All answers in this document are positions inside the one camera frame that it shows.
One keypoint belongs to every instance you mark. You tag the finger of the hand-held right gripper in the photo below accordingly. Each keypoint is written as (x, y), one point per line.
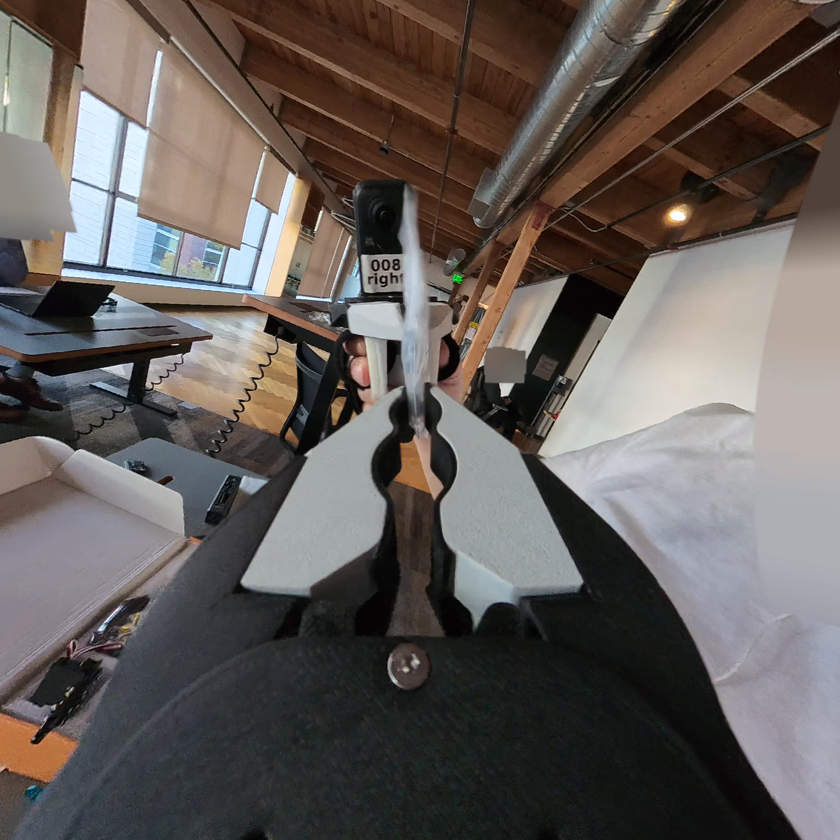
(374, 321)
(441, 320)

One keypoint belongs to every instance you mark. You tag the small clear parts bag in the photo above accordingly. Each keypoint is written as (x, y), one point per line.
(415, 315)

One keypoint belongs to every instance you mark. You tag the person's white shirt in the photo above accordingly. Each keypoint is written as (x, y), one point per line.
(656, 525)

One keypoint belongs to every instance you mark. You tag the beige roller window blind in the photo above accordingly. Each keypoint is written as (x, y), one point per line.
(118, 59)
(197, 157)

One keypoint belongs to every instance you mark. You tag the black office desk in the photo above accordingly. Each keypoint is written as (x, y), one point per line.
(289, 312)
(98, 334)

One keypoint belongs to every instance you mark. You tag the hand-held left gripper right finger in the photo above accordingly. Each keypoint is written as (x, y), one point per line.
(505, 518)

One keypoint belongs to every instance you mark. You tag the round ceiling lamp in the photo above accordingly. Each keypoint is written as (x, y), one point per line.
(678, 214)

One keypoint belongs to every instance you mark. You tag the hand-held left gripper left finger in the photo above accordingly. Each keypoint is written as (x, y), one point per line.
(321, 518)

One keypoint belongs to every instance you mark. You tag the wooden support post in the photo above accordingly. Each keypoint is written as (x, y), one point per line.
(505, 295)

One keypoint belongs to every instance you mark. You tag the black rectangular device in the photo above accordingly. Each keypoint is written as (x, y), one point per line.
(223, 499)

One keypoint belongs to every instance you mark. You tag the dark laptop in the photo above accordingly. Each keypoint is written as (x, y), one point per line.
(59, 298)

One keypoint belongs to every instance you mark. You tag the black office chair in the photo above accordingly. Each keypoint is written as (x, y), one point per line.
(315, 394)

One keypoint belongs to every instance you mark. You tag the black robot claw with servo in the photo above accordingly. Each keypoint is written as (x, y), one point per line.
(65, 689)

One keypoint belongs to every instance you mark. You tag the person's right hand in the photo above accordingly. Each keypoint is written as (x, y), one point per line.
(358, 374)

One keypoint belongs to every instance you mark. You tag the silver ventilation duct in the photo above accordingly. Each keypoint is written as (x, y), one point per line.
(577, 85)

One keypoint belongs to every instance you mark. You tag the white cardboard box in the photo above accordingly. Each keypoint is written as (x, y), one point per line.
(65, 558)

